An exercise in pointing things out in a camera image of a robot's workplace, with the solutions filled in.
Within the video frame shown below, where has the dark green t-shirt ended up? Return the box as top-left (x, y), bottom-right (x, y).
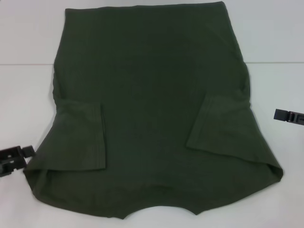
top-left (23, 1), bottom-right (285, 220)

